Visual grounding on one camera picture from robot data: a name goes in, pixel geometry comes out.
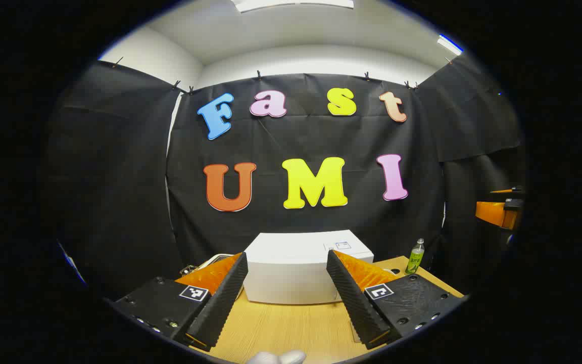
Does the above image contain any white microwave oven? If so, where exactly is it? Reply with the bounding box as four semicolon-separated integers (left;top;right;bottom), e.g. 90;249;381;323
243;230;375;305

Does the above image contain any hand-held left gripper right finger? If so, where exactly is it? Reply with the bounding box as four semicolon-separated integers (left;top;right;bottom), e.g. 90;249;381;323
325;249;468;350

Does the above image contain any ceiling light panel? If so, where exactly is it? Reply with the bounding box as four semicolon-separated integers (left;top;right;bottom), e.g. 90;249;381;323
436;34;463;56
233;0;355;13

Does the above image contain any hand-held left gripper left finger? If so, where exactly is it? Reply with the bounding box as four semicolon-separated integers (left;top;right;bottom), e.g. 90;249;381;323
112;252;249;353

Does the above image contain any green drink bottle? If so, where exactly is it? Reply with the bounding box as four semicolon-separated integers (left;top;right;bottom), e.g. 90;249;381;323
405;238;425;275

